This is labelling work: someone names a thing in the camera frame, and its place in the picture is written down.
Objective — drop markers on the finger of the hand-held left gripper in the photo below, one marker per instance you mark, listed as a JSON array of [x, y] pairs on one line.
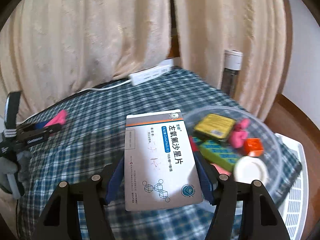
[[37, 127], [42, 135]]

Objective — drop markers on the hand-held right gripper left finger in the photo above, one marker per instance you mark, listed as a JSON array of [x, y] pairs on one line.
[[116, 180]]

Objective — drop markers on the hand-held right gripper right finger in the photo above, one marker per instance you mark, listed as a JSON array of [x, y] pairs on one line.
[[203, 180]]

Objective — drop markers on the pink building block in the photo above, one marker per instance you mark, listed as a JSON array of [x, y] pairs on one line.
[[222, 170]]

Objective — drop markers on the large pink fabric band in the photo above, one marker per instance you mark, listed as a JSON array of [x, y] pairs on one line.
[[58, 117]]

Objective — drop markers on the green block with blue dots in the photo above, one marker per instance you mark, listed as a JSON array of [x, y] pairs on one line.
[[200, 140], [220, 155]]

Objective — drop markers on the white round lid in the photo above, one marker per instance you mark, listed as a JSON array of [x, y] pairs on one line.
[[250, 170]]

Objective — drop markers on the white medicine box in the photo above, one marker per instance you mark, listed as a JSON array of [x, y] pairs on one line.
[[162, 155]]

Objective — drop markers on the yellow green sponge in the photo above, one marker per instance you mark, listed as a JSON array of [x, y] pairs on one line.
[[215, 126]]

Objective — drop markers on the small pink fabric band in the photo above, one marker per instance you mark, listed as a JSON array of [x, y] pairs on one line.
[[238, 137]]

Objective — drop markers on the orange building block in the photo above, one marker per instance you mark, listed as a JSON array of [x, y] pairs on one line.
[[253, 147]]

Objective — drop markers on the clear plastic bowl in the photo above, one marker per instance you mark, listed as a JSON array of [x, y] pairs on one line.
[[270, 140]]

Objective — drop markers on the person's left hand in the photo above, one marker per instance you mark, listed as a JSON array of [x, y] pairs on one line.
[[10, 166]]

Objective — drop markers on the white slatted plastic basket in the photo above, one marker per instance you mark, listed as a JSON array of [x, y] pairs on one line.
[[295, 192]]

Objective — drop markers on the cream patterned curtain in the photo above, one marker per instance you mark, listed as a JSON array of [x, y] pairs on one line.
[[225, 17], [87, 30]]

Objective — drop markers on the white power strip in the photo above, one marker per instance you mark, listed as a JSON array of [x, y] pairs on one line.
[[150, 75]]

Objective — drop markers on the white tower appliance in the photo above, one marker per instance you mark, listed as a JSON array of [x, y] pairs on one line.
[[232, 60]]

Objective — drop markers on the brown wooden door frame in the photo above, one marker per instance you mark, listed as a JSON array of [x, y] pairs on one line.
[[287, 42]]

